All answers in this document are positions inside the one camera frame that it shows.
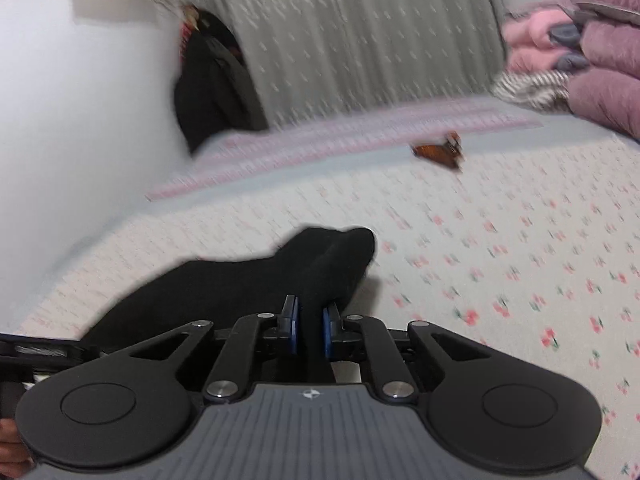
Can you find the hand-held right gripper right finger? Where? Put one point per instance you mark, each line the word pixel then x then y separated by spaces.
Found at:
pixel 330 332

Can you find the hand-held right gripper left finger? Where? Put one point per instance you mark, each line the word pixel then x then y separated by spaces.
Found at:
pixel 292 330

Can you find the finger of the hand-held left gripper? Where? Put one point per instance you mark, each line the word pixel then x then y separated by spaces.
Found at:
pixel 75 352

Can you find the black pants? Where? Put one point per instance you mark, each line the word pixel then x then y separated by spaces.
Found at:
pixel 240 285

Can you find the person's left hand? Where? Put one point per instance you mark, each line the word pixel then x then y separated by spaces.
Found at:
pixel 10 452

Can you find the cherry print sheet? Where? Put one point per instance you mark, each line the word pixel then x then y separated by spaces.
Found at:
pixel 500 260

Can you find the pink striped blanket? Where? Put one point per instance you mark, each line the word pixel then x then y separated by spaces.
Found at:
pixel 325 140

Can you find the brown hair claw clip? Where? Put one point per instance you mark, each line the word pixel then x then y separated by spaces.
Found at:
pixel 435 152

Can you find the dark hanging clothes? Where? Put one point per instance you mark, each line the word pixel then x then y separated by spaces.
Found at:
pixel 210 95

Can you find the grey star print curtain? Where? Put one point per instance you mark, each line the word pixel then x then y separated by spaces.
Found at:
pixel 350 25

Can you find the bed with grey sheet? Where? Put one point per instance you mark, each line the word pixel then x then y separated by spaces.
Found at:
pixel 570 127

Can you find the striped folded cloth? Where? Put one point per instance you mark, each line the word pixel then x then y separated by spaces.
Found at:
pixel 535 87

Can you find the red hanging ornament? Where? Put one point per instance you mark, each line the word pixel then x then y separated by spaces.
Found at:
pixel 189 25

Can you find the pink folded clothes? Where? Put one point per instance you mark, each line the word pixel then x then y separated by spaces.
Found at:
pixel 530 35

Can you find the grey blue folded garment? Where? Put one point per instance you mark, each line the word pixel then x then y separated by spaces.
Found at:
pixel 570 62

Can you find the mauve and grey duvet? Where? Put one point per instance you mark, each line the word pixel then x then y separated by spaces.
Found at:
pixel 610 90

